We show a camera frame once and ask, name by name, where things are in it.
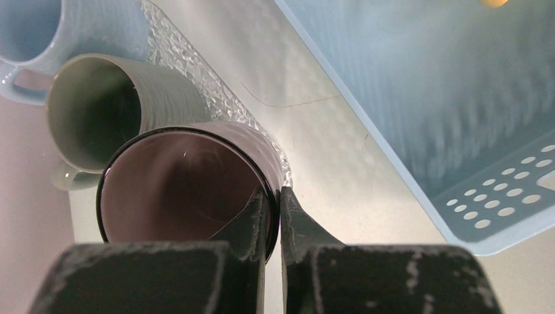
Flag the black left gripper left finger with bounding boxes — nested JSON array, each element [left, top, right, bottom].
[[29, 188, 269, 313]]

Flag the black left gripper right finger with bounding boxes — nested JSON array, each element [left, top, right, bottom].
[[280, 187, 502, 313]]

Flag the pink ceramic mug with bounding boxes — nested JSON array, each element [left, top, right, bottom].
[[96, 122, 284, 256]]

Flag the grey ceramic mug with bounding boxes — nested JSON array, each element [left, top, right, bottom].
[[45, 54, 211, 191]]

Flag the light blue plastic basket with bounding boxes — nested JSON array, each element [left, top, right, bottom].
[[277, 1, 554, 256]]

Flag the light blue ceramic mug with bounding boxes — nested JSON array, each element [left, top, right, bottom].
[[1, 1, 149, 105]]

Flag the clear textured glass tray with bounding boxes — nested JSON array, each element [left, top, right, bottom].
[[138, 1, 293, 187]]

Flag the yellow ceramic mug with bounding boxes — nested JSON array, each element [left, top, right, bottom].
[[480, 0, 509, 8]]

